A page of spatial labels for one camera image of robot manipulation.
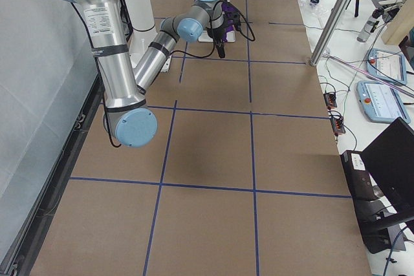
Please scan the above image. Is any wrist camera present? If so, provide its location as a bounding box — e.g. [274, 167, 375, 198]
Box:
[232, 11, 241, 32]

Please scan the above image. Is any teach pendant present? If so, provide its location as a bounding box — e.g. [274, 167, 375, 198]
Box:
[356, 81, 411, 123]
[366, 48, 408, 85]

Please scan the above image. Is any far orange connector hub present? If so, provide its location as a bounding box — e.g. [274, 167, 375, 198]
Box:
[323, 82, 337, 110]

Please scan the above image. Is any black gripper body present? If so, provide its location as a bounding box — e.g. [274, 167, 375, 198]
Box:
[209, 27, 226, 43]

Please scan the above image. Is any wooden board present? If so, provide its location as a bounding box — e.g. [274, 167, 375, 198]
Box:
[381, 0, 414, 45]

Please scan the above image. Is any far teach pendant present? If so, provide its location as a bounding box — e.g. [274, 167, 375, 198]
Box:
[366, 48, 408, 85]

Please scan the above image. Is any white camera pole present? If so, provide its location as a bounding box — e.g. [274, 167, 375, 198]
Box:
[125, 0, 157, 68]

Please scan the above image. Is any grey aluminium post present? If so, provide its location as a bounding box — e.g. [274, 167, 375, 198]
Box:
[310, 0, 350, 67]

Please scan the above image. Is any white towel rack base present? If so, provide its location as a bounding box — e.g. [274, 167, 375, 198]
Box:
[198, 30, 236, 43]

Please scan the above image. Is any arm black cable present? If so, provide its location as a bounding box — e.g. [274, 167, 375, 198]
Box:
[168, 7, 256, 60]

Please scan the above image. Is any clear water bottle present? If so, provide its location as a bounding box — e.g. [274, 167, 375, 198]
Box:
[357, 8, 384, 43]

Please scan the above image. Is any near teach pendant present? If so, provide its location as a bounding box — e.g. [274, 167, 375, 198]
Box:
[356, 81, 411, 123]

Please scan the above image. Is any black laptop on stand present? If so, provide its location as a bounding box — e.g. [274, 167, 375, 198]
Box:
[340, 117, 413, 253]

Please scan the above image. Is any orange connector hub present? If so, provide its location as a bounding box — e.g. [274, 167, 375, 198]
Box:
[323, 82, 337, 110]
[328, 110, 346, 136]

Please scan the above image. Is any near orange connector hub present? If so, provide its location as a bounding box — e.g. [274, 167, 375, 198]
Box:
[328, 110, 346, 136]

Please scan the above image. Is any purple towel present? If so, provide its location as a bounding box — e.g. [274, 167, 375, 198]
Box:
[222, 1, 235, 33]

